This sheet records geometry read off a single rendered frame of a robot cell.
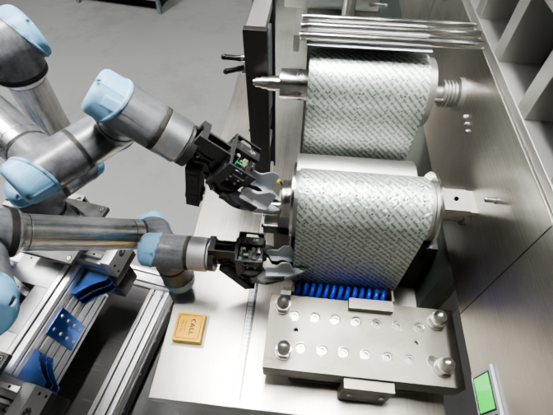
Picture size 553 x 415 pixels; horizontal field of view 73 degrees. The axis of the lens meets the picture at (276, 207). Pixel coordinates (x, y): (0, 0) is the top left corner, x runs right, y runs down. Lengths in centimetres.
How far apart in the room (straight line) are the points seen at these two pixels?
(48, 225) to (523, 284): 83
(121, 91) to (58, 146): 14
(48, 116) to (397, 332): 96
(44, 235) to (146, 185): 171
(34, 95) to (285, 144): 75
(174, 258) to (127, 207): 165
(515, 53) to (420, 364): 60
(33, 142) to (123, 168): 202
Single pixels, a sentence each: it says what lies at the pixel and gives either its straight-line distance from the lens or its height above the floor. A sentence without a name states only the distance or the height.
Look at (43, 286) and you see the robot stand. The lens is 142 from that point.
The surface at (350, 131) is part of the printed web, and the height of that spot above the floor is 128.
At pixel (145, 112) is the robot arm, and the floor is 147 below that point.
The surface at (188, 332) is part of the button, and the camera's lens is 98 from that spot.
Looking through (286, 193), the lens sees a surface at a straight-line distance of 70.
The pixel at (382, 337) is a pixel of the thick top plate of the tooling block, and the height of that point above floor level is 103.
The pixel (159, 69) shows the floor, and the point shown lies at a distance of 350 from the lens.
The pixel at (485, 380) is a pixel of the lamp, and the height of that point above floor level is 120.
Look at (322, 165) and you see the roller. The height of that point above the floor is 123.
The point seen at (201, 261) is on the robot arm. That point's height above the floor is 113.
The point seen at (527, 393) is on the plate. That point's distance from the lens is 64.
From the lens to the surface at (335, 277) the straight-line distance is 86.
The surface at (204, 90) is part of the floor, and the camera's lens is 318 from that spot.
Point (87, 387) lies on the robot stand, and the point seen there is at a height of 21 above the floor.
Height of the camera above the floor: 183
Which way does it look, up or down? 53 degrees down
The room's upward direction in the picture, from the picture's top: straight up
